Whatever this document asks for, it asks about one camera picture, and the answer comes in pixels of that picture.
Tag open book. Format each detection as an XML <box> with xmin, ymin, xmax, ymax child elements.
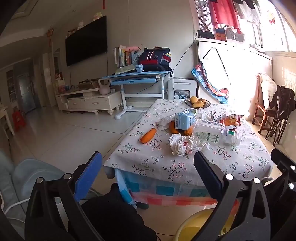
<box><xmin>115</xmin><ymin>64</ymin><xmax>137</xmax><ymax>75</ymax></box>

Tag white side table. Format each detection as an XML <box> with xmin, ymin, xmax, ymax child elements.
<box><xmin>0</xmin><ymin>105</ymin><xmax>15</xmax><ymax>139</ymax></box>

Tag clear plastic bottle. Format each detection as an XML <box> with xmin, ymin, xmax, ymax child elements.
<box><xmin>193</xmin><ymin>119</ymin><xmax>242</xmax><ymax>146</ymax></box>

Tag colourful printed blanket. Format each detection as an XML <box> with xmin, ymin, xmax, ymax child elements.
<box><xmin>191</xmin><ymin>61</ymin><xmax>229</xmax><ymax>105</ymax></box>

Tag wooden tray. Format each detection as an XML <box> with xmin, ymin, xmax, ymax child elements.
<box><xmin>78</xmin><ymin>79</ymin><xmax>100</xmax><ymax>88</ymax></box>

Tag grey hanging clothes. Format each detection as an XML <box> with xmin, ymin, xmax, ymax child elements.
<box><xmin>232</xmin><ymin>0</ymin><xmax>259</xmax><ymax>24</ymax></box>

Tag white television cabinet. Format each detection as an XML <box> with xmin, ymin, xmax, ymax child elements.
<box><xmin>55</xmin><ymin>87</ymin><xmax>122</xmax><ymax>115</ymax></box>

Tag black bag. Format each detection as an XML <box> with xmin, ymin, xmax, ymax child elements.
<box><xmin>197</xmin><ymin>30</ymin><xmax>215</xmax><ymax>39</ymax></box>

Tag red gift box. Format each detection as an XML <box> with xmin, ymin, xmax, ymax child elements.
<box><xmin>214</xmin><ymin>28</ymin><xmax>227</xmax><ymax>42</ymax></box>

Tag grey door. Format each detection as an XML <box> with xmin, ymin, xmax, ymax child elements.
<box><xmin>17</xmin><ymin>74</ymin><xmax>36</xmax><ymax>114</ymax></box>

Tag black folding chair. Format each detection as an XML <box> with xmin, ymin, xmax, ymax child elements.
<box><xmin>265</xmin><ymin>111</ymin><xmax>292</xmax><ymax>146</ymax></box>

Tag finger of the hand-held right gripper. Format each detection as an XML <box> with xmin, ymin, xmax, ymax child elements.
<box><xmin>264</xmin><ymin>148</ymin><xmax>296</xmax><ymax>193</ymax></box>

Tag white appliance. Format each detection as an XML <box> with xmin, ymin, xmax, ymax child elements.
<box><xmin>168</xmin><ymin>77</ymin><xmax>197</xmax><ymax>100</ymax></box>

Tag black jacket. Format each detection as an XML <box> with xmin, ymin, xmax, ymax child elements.
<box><xmin>269</xmin><ymin>85</ymin><xmax>296</xmax><ymax>121</ymax></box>

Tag orange and red paper flyer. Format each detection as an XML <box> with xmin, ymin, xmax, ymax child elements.
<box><xmin>213</xmin><ymin>111</ymin><xmax>244</xmax><ymax>130</ymax></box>

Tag small white tissue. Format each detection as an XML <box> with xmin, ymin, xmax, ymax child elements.
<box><xmin>158</xmin><ymin>116</ymin><xmax>176</xmax><ymax>131</ymax></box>

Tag floral tablecloth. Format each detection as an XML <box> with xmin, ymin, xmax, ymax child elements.
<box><xmin>103</xmin><ymin>99</ymin><xmax>274</xmax><ymax>186</ymax></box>

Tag wooden chair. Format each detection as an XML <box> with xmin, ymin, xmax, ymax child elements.
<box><xmin>252</xmin><ymin>74</ymin><xmax>278</xmax><ymax>133</ymax></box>

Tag red hanging cloth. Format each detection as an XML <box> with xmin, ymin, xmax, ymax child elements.
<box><xmin>209</xmin><ymin>0</ymin><xmax>241</xmax><ymax>29</ymax></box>

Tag navy and red backpack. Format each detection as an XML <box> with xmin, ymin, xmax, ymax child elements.
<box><xmin>138</xmin><ymin>47</ymin><xmax>171</xmax><ymax>72</ymax></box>

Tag white cushion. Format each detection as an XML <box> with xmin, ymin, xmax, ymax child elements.
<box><xmin>260</xmin><ymin>74</ymin><xmax>278</xmax><ymax>110</ymax></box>

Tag red plastic stool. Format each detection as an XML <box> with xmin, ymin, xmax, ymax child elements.
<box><xmin>12</xmin><ymin>109</ymin><xmax>26</xmax><ymax>131</ymax></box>

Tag pink kettlebell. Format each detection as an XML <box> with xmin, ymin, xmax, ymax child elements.
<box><xmin>98</xmin><ymin>78</ymin><xmax>111</xmax><ymax>95</ymax></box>

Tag orange carrot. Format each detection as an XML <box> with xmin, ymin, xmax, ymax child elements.
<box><xmin>140</xmin><ymin>128</ymin><xmax>157</xmax><ymax>144</ymax></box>

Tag row of books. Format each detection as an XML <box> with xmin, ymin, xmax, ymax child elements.
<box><xmin>113</xmin><ymin>46</ymin><xmax>139</xmax><ymax>68</ymax></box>

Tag person's left leg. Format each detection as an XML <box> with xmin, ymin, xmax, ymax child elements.
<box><xmin>67</xmin><ymin>183</ymin><xmax>158</xmax><ymax>241</ymax></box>

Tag blue and white carton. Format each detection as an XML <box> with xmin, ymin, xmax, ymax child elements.
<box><xmin>174</xmin><ymin>109</ymin><xmax>197</xmax><ymax>131</ymax></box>

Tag white cable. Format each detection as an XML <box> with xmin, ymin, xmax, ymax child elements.
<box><xmin>0</xmin><ymin>199</ymin><xmax>30</xmax><ymax>216</ymax></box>

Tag red window sticker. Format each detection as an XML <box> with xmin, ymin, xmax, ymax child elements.
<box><xmin>267</xmin><ymin>10</ymin><xmax>277</xmax><ymax>25</ymax></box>

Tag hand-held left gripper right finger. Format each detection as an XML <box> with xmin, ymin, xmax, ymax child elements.
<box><xmin>193</xmin><ymin>151</ymin><xmax>271</xmax><ymax>241</ymax></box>

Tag large white tissue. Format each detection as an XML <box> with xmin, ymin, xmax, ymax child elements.
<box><xmin>198</xmin><ymin>107</ymin><xmax>213</xmax><ymax>121</ymax></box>

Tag blue study desk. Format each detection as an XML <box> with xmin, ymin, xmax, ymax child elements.
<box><xmin>102</xmin><ymin>71</ymin><xmax>173</xmax><ymax>120</ymax></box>

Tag dark glass fruit plate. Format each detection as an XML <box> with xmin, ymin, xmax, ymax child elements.
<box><xmin>184</xmin><ymin>98</ymin><xmax>211</xmax><ymax>109</ymax></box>

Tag light blue padded chair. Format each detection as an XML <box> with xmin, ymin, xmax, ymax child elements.
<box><xmin>0</xmin><ymin>151</ymin><xmax>77</xmax><ymax>241</ymax></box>

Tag red knot ornament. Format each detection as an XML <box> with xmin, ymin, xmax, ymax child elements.
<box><xmin>46</xmin><ymin>28</ymin><xmax>55</xmax><ymax>47</ymax></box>

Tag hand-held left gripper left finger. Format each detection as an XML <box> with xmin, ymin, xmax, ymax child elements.
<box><xmin>24</xmin><ymin>151</ymin><xmax>103</xmax><ymax>241</ymax></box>

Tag black television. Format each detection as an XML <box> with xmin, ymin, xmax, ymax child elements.
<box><xmin>65</xmin><ymin>16</ymin><xmax>108</xmax><ymax>67</ymax></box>

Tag checked under tablecloth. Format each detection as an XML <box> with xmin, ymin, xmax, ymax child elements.
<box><xmin>114</xmin><ymin>169</ymin><xmax>241</xmax><ymax>209</ymax></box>

